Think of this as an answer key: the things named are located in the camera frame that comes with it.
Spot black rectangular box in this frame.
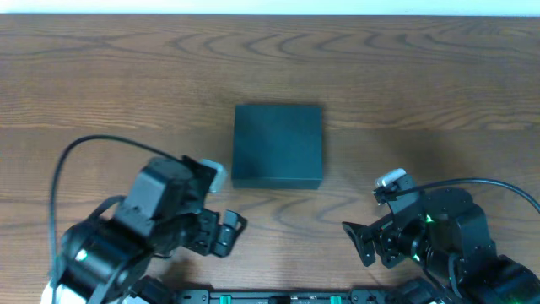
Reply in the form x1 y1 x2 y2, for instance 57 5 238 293
231 105 323 189

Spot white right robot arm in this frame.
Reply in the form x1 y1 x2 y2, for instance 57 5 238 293
342 187 539 303

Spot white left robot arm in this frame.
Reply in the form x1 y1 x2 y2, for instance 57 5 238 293
40 209 247 303

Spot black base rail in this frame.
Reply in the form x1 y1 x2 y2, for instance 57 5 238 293
173 290 390 304

